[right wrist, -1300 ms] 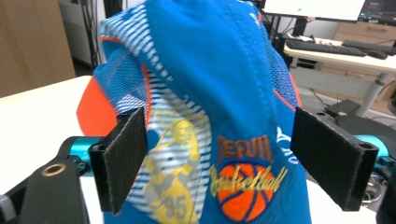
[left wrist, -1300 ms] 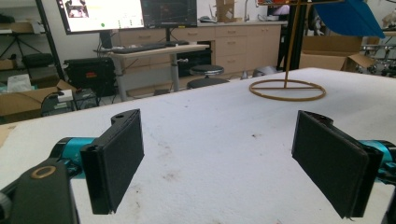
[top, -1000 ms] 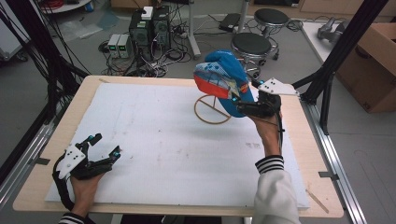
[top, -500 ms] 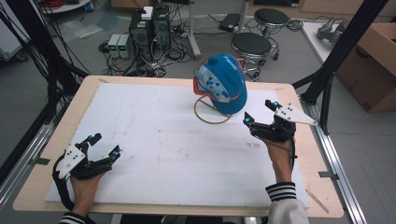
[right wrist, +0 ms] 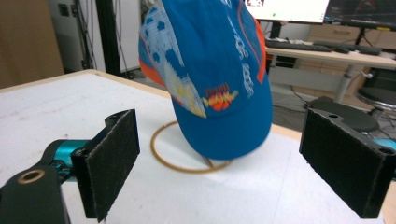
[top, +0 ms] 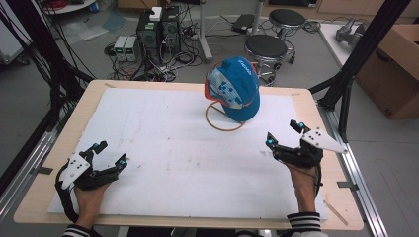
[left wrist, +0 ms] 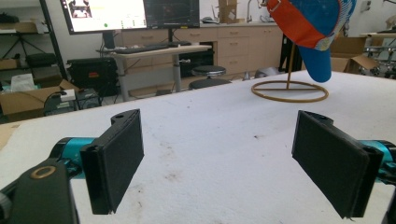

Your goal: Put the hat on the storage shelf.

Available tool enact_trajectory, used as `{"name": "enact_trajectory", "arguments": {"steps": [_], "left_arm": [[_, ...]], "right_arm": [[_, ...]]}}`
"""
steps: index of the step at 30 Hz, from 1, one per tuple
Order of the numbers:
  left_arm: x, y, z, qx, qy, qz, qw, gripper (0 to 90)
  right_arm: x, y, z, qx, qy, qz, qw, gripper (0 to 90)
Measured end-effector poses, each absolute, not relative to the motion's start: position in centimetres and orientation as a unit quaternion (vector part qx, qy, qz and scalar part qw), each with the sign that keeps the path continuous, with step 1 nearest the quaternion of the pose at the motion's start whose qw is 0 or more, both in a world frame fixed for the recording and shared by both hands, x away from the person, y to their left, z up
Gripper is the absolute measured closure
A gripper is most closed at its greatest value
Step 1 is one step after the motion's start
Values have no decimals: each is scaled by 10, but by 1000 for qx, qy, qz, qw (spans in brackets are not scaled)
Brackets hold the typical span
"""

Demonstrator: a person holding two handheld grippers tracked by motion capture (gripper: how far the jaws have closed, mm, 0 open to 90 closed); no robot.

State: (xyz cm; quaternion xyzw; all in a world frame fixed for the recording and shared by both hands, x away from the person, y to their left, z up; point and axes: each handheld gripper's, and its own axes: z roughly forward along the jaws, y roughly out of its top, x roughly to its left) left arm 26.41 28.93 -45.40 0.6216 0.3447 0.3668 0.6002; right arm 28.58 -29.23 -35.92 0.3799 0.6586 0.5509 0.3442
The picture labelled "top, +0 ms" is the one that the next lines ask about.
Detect grey metal table leg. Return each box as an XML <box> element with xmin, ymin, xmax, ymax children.
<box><xmin>197</xmin><ymin>0</ymin><xmax>213</xmax><ymax>64</ymax></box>

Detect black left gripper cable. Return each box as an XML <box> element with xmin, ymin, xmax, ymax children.
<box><xmin>53</xmin><ymin>164</ymin><xmax>80</xmax><ymax>224</ymax></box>

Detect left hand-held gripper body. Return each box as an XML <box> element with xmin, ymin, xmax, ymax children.
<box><xmin>58</xmin><ymin>150</ymin><xmax>118</xmax><ymax>192</ymax></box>

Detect thin wooden stick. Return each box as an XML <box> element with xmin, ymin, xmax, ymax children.
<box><xmin>323</xmin><ymin>199</ymin><xmax>350</xmax><ymax>227</ymax></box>

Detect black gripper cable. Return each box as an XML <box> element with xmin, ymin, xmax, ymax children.
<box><xmin>53</xmin><ymin>164</ymin><xmax>80</xmax><ymax>224</ymax></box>
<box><xmin>313</xmin><ymin>163</ymin><xmax>324</xmax><ymax>199</ymax></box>

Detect grey equipment case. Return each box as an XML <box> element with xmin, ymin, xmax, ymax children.
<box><xmin>0</xmin><ymin>18</ymin><xmax>33</xmax><ymax>65</ymax></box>

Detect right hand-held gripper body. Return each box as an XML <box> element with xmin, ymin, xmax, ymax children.
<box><xmin>273</xmin><ymin>127</ymin><xmax>349</xmax><ymax>169</ymax></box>

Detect grey power supply unit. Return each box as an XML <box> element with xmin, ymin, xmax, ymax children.
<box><xmin>126</xmin><ymin>35</ymin><xmax>141</xmax><ymax>62</ymax></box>
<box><xmin>113</xmin><ymin>35</ymin><xmax>128</xmax><ymax>62</ymax></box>

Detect grey handheld device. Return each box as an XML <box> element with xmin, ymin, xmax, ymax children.
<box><xmin>335</xmin><ymin>18</ymin><xmax>368</xmax><ymax>47</ymax></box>

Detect person's left hand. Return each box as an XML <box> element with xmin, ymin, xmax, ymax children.
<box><xmin>74</xmin><ymin>182</ymin><xmax>112</xmax><ymax>230</ymax></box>

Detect person's right hand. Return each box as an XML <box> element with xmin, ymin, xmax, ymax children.
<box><xmin>285</xmin><ymin>163</ymin><xmax>318</xmax><ymax>215</ymax></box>

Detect black flat box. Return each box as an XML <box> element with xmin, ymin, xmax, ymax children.
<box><xmin>230</xmin><ymin>13</ymin><xmax>256</xmax><ymax>34</ymax></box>

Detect black tape strip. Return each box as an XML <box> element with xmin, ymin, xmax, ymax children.
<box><xmin>30</xmin><ymin>166</ymin><xmax>53</xmax><ymax>176</ymax></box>
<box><xmin>336</xmin><ymin>181</ymin><xmax>360</xmax><ymax>193</ymax></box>

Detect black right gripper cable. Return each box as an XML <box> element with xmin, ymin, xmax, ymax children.
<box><xmin>313</xmin><ymin>163</ymin><xmax>324</xmax><ymax>199</ymax></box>

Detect wooden wire hat stand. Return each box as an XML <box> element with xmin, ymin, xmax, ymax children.
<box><xmin>205</xmin><ymin>59</ymin><xmax>260</xmax><ymax>132</ymax></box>

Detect tangle of floor cables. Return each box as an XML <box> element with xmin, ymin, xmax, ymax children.
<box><xmin>104</xmin><ymin>6</ymin><xmax>206</xmax><ymax>83</ymax></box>

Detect black computer tower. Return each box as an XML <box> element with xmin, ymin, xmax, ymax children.
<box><xmin>135</xmin><ymin>11</ymin><xmax>163</xmax><ymax>64</ymax></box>
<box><xmin>160</xmin><ymin>5</ymin><xmax>182</xmax><ymax>54</ymax></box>

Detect brown cardboard box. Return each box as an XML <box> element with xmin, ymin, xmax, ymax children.
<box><xmin>355</xmin><ymin>23</ymin><xmax>419</xmax><ymax>120</ymax></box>

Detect white round table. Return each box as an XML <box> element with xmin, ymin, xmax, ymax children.
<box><xmin>42</xmin><ymin>0</ymin><xmax>99</xmax><ymax>16</ymax></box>

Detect white box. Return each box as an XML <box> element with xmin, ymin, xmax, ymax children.
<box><xmin>148</xmin><ymin>6</ymin><xmax>163</xmax><ymax>23</ymax></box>

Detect black metal frame strut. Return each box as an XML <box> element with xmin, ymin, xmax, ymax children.
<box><xmin>308</xmin><ymin>0</ymin><xmax>413</xmax><ymax>143</ymax></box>
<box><xmin>0</xmin><ymin>0</ymin><xmax>97</xmax><ymax>132</ymax></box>

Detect blue and orange cap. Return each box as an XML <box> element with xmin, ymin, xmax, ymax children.
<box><xmin>204</xmin><ymin>55</ymin><xmax>261</xmax><ymax>123</ymax></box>

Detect black round stool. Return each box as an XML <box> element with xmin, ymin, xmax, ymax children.
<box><xmin>244</xmin><ymin>34</ymin><xmax>295</xmax><ymax>87</ymax></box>
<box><xmin>268</xmin><ymin>8</ymin><xmax>307</xmax><ymax>38</ymax></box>

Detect aluminium rail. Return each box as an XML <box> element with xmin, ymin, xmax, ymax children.
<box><xmin>0</xmin><ymin>127</ymin><xmax>64</xmax><ymax>222</ymax></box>
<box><xmin>316</xmin><ymin>104</ymin><xmax>390</xmax><ymax>237</ymax></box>

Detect white foam mat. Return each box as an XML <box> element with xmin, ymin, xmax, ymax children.
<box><xmin>47</xmin><ymin>87</ymin><xmax>329</xmax><ymax>222</ymax></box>

